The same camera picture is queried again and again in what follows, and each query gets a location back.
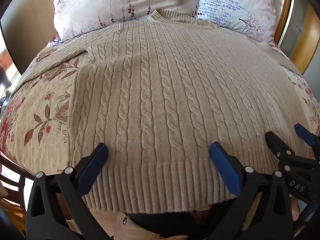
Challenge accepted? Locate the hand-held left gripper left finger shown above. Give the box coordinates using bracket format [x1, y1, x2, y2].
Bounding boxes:
[25, 142, 113, 240]

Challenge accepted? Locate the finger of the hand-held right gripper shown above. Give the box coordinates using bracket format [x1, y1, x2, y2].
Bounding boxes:
[265, 131, 320, 210]
[294, 124, 320, 164]

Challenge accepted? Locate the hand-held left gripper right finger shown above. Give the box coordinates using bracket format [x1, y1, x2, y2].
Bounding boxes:
[209, 142, 294, 240]

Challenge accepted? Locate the beige cable-knit sweater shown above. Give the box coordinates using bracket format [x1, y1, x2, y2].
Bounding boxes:
[19, 9, 313, 214]

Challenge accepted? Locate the floral bedspread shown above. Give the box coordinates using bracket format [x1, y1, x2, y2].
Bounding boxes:
[0, 37, 320, 178]

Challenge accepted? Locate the beige zippered garment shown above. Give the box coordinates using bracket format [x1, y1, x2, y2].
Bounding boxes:
[114, 212, 163, 240]

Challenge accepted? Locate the person's dark clothing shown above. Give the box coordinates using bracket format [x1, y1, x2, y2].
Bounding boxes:
[125, 200, 240, 240]

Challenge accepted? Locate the dark wooden railing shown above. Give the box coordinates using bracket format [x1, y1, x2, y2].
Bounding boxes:
[0, 155, 34, 213]

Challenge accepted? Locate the wooden headboard shelf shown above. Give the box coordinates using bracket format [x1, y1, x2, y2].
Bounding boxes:
[274, 0, 320, 75]

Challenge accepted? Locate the pale blue floral pillow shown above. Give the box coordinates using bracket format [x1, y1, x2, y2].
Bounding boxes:
[196, 0, 280, 47]

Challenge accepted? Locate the white floral pillow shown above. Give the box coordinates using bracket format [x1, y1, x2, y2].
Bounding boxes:
[51, 0, 200, 42]

